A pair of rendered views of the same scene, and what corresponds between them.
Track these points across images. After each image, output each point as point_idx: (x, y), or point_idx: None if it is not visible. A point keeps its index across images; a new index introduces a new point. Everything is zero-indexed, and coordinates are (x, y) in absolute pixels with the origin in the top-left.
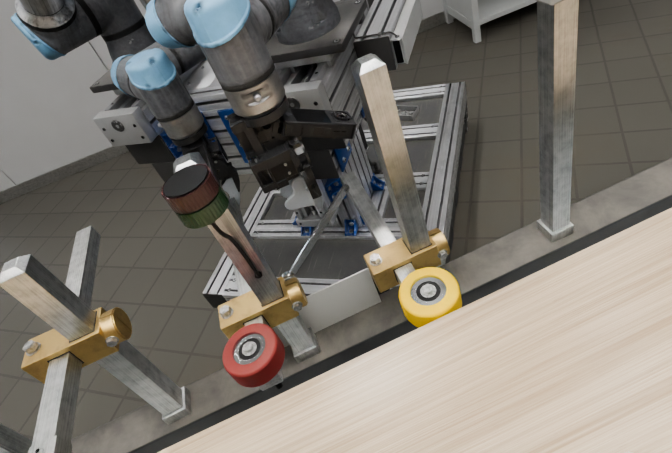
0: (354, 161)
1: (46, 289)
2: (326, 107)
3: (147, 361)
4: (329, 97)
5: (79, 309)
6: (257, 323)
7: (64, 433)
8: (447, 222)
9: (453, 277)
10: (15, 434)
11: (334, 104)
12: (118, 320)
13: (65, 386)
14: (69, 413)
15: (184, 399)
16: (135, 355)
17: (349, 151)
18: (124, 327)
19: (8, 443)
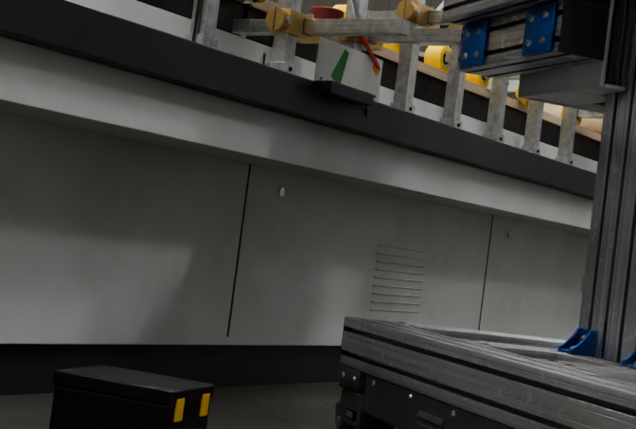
0: (634, 237)
1: None
2: None
3: (409, 57)
4: None
5: None
6: (334, 8)
7: (372, 17)
8: (432, 363)
9: None
10: (456, 86)
11: None
12: (404, 5)
13: (393, 12)
14: (380, 18)
15: (397, 102)
16: (407, 44)
17: (476, 60)
18: (402, 11)
19: (450, 82)
